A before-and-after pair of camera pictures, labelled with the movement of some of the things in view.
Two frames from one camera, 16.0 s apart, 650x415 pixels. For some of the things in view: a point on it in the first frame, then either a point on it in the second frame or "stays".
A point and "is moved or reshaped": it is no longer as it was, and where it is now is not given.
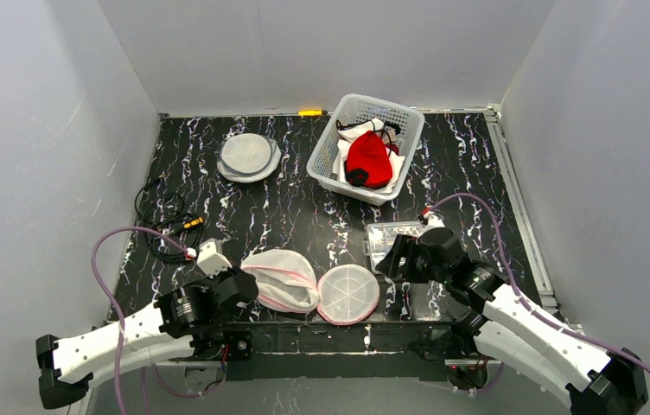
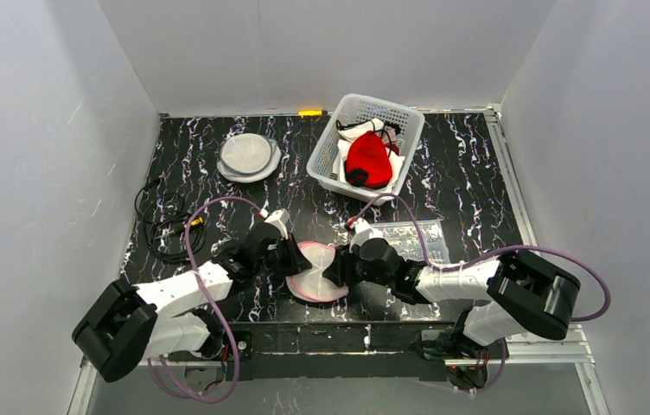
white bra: x=341 y=152 stays
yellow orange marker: x=312 y=112 stays
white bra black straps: x=347 y=131 stays
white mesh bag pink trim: x=288 y=282 is moved or reshaped
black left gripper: x=243 y=284 → x=288 y=255
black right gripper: x=404 y=258 → x=346 y=265
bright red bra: x=368 y=163 stays
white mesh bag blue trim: x=248 y=157 stays
